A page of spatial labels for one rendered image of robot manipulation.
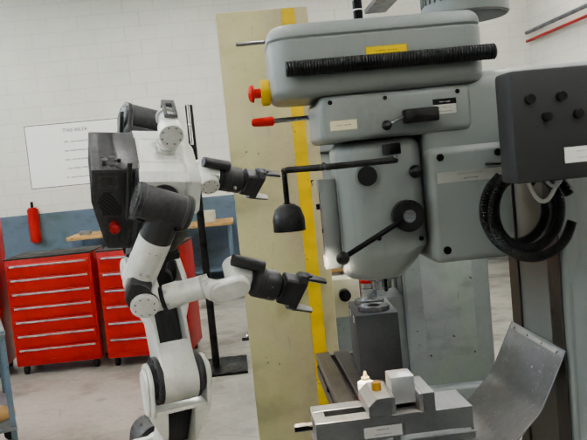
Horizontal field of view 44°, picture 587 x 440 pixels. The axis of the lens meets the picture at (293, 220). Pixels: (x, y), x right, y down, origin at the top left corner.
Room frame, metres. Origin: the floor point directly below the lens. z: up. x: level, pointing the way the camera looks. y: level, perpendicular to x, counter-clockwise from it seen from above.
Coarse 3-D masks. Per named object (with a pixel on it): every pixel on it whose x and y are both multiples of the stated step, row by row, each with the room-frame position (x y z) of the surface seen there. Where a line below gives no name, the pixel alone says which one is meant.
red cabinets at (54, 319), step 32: (0, 224) 6.58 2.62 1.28; (0, 256) 6.43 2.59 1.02; (32, 256) 6.24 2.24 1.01; (64, 256) 6.17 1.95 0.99; (96, 256) 6.15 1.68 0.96; (192, 256) 6.55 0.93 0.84; (0, 288) 6.28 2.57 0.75; (32, 288) 6.15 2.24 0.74; (64, 288) 6.16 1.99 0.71; (96, 288) 6.27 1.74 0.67; (32, 320) 6.15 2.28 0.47; (64, 320) 6.16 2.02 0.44; (96, 320) 6.18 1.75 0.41; (128, 320) 6.12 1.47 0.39; (192, 320) 6.26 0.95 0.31; (32, 352) 6.14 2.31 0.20; (64, 352) 6.15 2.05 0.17; (96, 352) 6.17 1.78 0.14; (128, 352) 6.13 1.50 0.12
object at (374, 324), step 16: (352, 304) 2.19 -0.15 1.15; (368, 304) 2.10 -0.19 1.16; (384, 304) 2.08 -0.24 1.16; (352, 320) 2.14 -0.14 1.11; (368, 320) 2.02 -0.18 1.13; (384, 320) 2.02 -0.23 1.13; (352, 336) 2.19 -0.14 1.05; (368, 336) 2.02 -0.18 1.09; (384, 336) 2.02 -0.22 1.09; (368, 352) 2.02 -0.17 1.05; (384, 352) 2.02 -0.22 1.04; (400, 352) 2.03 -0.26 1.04; (368, 368) 2.02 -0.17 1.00; (384, 368) 2.02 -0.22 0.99; (400, 368) 2.03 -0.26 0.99
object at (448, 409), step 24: (312, 408) 1.64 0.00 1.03; (336, 408) 1.62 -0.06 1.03; (360, 408) 1.62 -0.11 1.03; (408, 408) 1.58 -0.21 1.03; (432, 408) 1.55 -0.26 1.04; (456, 408) 1.55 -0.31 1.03; (312, 432) 1.63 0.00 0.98; (336, 432) 1.53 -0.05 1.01; (360, 432) 1.54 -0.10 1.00; (384, 432) 1.54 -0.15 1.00; (408, 432) 1.55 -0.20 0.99; (432, 432) 1.55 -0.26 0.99; (456, 432) 1.55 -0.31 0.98
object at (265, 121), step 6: (252, 120) 1.79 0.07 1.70; (258, 120) 1.79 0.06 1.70; (264, 120) 1.79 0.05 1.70; (270, 120) 1.79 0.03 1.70; (276, 120) 1.80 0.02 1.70; (282, 120) 1.80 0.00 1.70; (288, 120) 1.80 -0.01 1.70; (294, 120) 1.80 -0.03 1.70; (258, 126) 1.80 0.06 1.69; (264, 126) 1.80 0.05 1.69
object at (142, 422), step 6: (138, 420) 2.52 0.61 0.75; (144, 420) 2.49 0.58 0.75; (132, 426) 2.52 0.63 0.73; (138, 426) 2.47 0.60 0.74; (144, 426) 2.44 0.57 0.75; (150, 426) 2.42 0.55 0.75; (132, 432) 2.48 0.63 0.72; (138, 432) 2.44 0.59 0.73; (144, 432) 2.41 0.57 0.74; (150, 432) 2.42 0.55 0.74; (132, 438) 2.46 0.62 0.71
